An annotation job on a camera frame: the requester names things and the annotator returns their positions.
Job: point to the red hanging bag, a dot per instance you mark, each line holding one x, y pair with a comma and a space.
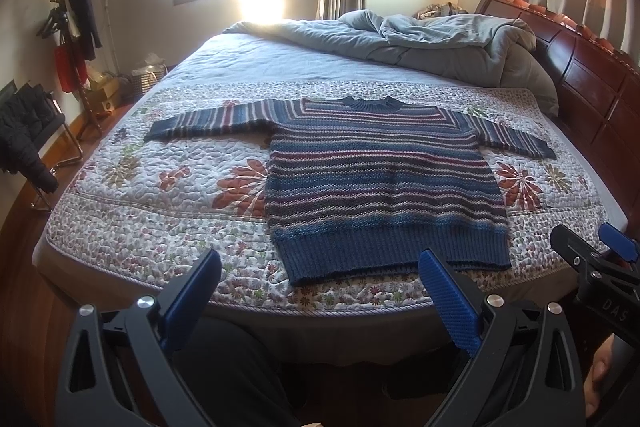
71, 67

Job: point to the grey rumpled duvet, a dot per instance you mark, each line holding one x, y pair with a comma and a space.
481, 50

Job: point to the black chair with clothes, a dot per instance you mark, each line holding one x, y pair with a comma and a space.
30, 116

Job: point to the black hanging garment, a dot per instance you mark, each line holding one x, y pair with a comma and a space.
89, 39

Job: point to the patterned pillow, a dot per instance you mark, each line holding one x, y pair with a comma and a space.
438, 10

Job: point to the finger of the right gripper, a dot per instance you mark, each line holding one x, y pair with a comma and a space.
623, 246
586, 260

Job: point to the blue striped knit sweater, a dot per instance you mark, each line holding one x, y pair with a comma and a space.
359, 188

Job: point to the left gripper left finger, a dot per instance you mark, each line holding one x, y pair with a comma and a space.
117, 369

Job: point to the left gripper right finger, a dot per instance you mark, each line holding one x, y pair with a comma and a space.
523, 368

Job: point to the cardboard box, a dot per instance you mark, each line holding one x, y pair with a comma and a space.
104, 96

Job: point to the person's right hand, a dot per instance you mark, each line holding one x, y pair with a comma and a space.
601, 362

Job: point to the red wooden headboard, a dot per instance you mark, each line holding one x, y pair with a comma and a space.
598, 91

